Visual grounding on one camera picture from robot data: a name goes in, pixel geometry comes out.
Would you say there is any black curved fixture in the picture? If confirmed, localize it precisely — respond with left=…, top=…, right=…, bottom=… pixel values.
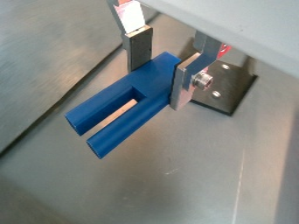
left=191, top=56, right=257, bottom=116

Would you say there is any dark blue forked object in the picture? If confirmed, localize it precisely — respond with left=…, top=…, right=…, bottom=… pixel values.
left=65, top=52, right=180, bottom=158

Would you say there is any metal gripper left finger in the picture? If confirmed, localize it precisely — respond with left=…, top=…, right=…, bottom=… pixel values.
left=106, top=0, right=152, bottom=72

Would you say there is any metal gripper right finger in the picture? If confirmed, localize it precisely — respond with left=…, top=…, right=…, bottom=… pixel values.
left=169, top=31, right=231, bottom=110

